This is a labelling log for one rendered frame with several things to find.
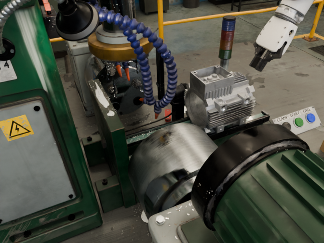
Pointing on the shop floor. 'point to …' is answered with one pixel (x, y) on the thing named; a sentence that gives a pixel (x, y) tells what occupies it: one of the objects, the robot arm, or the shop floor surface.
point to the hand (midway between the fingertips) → (258, 63)
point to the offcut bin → (153, 6)
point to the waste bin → (191, 4)
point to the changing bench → (249, 4)
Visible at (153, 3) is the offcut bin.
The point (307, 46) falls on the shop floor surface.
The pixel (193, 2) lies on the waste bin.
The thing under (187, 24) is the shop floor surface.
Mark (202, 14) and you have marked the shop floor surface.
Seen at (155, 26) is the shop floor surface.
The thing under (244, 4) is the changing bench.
